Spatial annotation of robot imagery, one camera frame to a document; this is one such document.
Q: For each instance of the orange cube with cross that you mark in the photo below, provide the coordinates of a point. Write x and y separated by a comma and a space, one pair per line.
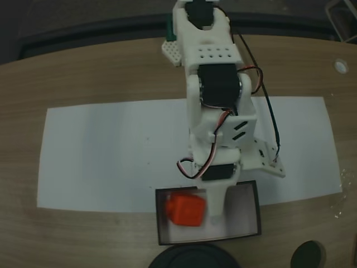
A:
188, 209

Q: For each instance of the brown rectangular box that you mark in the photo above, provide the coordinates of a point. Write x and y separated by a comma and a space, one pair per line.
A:
240, 215

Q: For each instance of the large black round object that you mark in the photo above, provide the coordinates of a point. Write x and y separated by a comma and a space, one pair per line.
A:
195, 257

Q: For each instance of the white paper sheet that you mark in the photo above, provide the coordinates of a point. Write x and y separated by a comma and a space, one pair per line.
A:
301, 153
111, 156

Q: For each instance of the small black round object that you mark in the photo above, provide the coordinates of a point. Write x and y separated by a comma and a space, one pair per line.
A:
308, 255

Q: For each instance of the clear plastic wrap piece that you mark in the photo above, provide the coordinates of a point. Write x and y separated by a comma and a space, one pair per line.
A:
344, 192

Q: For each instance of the green table clamp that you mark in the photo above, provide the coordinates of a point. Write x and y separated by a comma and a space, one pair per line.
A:
170, 29

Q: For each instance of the small white round cap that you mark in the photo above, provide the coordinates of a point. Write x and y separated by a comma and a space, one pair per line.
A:
340, 66

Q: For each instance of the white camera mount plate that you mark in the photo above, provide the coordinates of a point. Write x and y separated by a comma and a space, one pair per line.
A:
267, 156

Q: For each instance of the metal chair frame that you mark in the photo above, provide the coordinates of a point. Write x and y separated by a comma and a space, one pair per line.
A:
341, 19

